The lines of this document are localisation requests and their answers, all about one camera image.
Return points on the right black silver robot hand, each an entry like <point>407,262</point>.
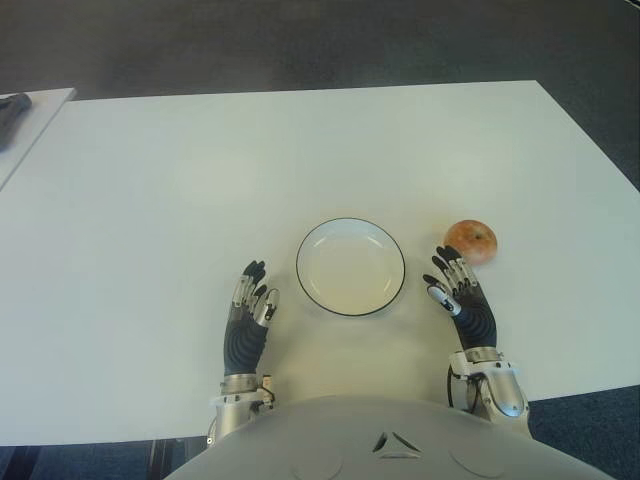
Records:
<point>477,325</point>

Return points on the red yellow apple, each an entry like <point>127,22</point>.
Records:
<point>472,241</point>

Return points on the grey robot torso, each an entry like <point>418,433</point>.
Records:
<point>390,445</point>

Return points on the white plate with black rim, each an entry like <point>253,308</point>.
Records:
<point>350,267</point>

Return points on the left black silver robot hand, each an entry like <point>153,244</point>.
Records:
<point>242,340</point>

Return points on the black object on side table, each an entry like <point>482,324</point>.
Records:
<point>11,117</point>

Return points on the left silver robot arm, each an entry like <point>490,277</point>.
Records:
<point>235,407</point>

